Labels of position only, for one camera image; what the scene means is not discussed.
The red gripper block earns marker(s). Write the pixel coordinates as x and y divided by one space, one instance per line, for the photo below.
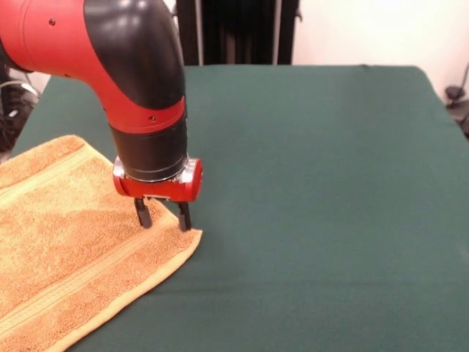
157 190

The tan terry towel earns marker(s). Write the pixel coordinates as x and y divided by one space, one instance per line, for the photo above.
73 256

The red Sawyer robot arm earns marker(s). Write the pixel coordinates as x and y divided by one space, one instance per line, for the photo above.
110 55

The dark green table cloth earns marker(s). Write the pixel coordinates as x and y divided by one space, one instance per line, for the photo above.
329 183

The black equipment bag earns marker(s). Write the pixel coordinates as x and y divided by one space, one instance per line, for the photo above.
14 117

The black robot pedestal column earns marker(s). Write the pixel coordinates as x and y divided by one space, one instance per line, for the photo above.
238 33

